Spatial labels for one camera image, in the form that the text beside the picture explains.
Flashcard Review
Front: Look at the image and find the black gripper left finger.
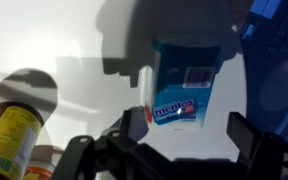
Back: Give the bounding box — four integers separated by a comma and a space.
99, 109, 137, 148

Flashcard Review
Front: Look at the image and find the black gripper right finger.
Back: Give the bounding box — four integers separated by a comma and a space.
225, 111, 272, 164

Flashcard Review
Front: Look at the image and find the blue and white mentos packet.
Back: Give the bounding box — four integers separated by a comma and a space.
140, 34, 224, 133

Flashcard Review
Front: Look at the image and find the orange plastic bag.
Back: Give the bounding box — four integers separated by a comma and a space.
23, 144, 65, 180

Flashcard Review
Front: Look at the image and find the amber bottle with yellow label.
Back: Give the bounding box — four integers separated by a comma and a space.
0, 67, 59, 180

